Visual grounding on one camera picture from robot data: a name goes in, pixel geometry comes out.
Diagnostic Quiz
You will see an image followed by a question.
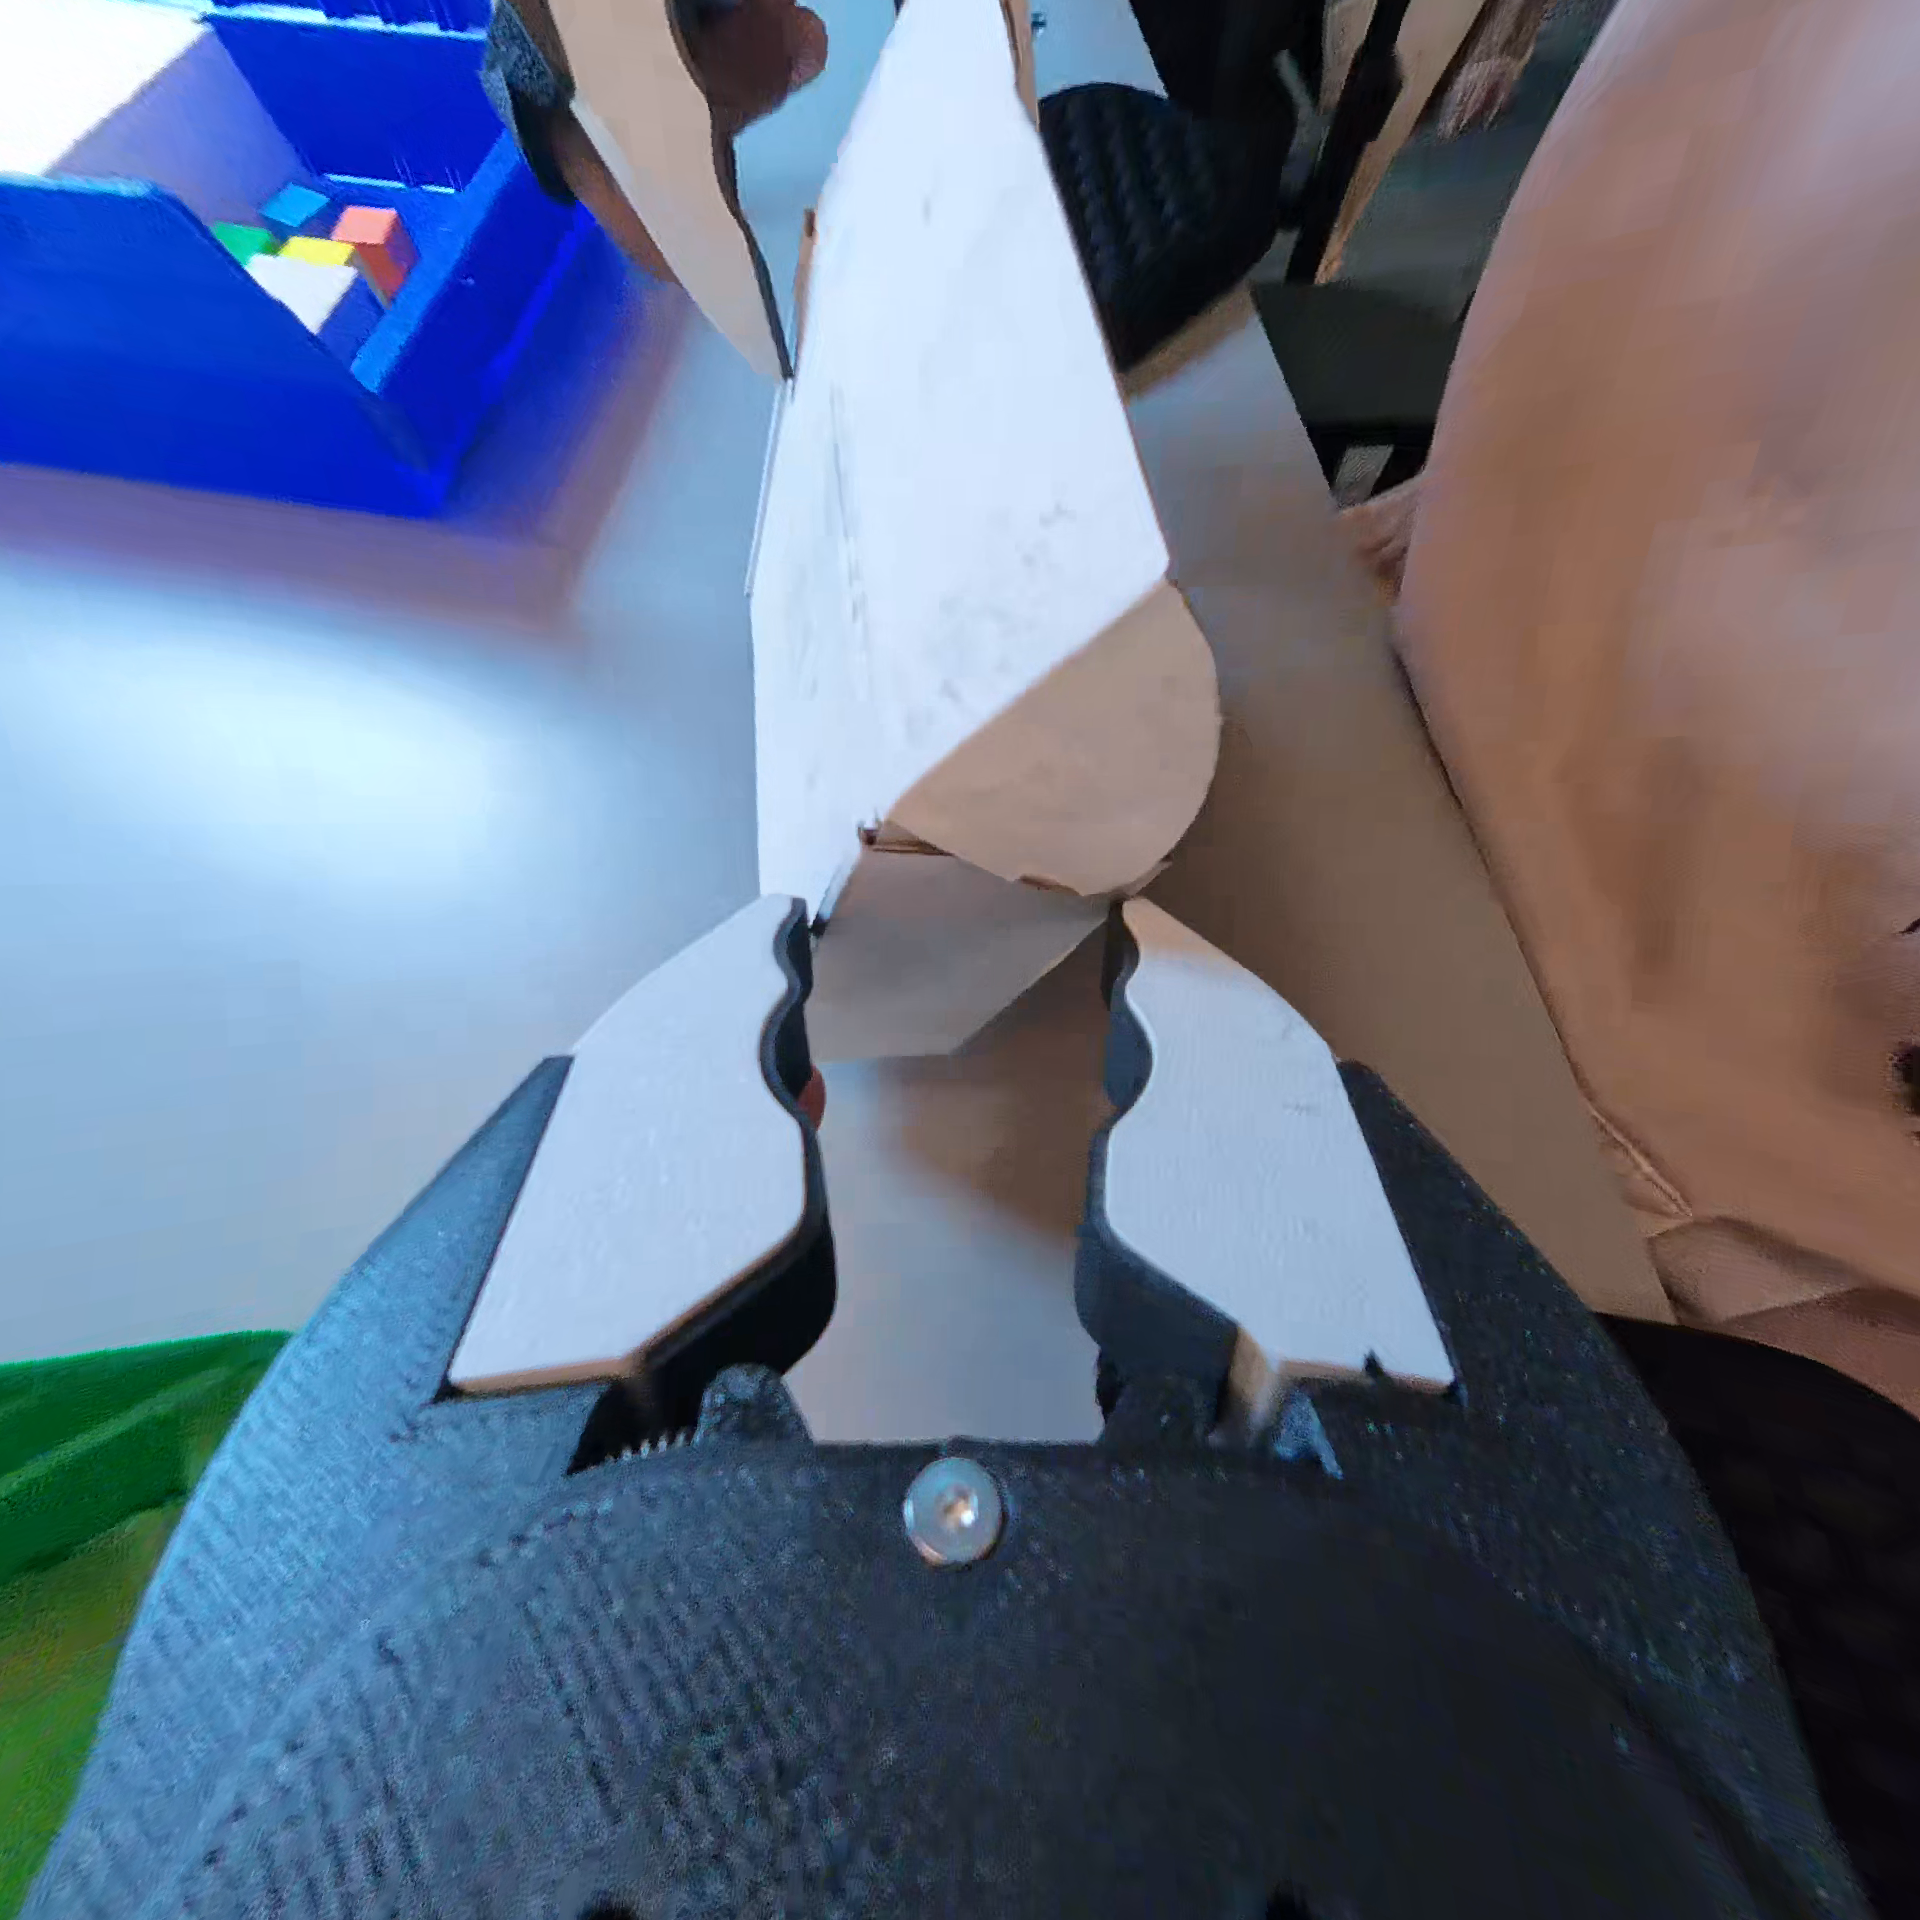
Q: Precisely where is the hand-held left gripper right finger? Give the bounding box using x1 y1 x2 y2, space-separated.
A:
1072 896 1457 1391

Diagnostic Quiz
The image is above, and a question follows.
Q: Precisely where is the green plastic bin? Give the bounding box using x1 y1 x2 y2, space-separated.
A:
0 1327 296 1910

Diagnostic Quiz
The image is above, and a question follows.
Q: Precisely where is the blue plastic bin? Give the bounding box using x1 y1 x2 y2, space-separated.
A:
0 0 648 521

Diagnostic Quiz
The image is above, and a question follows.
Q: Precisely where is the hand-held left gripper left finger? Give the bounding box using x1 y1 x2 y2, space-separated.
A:
448 896 835 1394

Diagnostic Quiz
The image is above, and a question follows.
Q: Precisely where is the white cardboard box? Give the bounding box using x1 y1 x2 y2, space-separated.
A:
746 0 1225 1064

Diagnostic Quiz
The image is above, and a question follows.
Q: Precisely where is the black mesh chair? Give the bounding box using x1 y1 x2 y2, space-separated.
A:
1037 0 1310 400

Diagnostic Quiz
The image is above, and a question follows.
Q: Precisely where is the person's beige shirt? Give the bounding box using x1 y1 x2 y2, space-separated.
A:
1357 0 1920 1420

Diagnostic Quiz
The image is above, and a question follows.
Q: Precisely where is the orange cube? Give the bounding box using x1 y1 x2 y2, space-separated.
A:
329 204 415 304

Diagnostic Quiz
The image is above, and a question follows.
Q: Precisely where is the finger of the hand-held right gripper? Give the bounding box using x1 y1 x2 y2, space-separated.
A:
517 0 798 384

